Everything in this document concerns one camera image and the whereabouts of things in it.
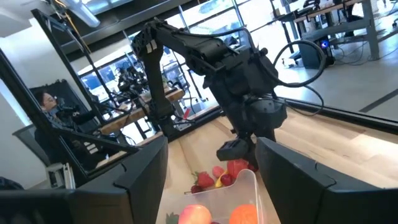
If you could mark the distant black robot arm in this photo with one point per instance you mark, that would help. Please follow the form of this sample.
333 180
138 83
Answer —
130 81

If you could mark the pink yellow peach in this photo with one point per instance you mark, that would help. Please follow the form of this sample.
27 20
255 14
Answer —
194 215

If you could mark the red apple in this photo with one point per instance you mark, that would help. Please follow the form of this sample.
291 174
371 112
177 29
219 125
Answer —
236 166

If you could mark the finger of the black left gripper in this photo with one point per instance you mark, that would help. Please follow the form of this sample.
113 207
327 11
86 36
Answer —
231 149
252 152

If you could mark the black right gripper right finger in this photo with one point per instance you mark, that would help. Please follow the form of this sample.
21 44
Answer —
326 202

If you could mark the white tube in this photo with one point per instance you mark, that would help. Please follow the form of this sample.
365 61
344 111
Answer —
82 12

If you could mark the grey workbench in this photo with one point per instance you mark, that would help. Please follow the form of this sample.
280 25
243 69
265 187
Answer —
342 25

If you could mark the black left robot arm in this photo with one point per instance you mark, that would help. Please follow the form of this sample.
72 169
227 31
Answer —
174 37

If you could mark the yellow banana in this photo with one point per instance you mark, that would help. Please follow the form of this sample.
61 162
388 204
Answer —
220 183

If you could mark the red cherry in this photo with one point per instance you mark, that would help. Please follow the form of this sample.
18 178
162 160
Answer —
196 188

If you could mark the seated person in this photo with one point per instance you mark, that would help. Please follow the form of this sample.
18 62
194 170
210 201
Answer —
46 102

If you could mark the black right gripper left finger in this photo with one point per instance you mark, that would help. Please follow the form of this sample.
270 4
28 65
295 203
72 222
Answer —
93 205

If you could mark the clear plastic tupperware container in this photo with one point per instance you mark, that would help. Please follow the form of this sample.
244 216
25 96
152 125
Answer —
245 189

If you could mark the black computer tower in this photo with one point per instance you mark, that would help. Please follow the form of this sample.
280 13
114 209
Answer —
314 53

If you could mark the wooden desk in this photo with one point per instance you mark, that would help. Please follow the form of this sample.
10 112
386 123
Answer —
133 115

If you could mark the orange fruit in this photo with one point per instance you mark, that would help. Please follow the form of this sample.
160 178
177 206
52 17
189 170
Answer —
244 215

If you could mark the small pink fruit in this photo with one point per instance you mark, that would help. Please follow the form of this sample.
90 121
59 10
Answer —
217 171

